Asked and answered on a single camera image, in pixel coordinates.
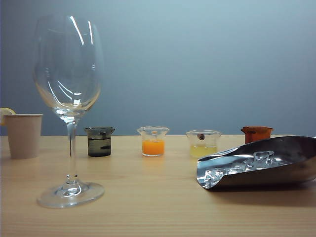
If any clear wine glass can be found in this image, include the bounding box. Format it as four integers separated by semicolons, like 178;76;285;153
32;14;106;209

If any pile of clear ice cubes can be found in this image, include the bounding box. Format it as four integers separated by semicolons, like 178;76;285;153
202;150;291;189

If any stainless steel ice scoop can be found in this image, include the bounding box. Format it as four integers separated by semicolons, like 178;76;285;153
197;135;316;190

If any glass beaker with orange juice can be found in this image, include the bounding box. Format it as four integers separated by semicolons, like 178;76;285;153
137;126;170;158

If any smoky grey glass beaker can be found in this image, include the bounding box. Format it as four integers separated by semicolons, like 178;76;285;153
83;126;116;158

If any amber glass beaker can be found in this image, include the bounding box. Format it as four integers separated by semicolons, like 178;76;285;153
240;125;274;144

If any beige paper cup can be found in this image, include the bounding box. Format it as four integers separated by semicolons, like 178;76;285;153
3;114;44;159

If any lemon slice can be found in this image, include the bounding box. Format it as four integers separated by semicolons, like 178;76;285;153
0;107;17;126

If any wood-handled beaker with yellow liquid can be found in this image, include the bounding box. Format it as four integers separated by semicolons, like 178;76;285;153
185;130;222;158

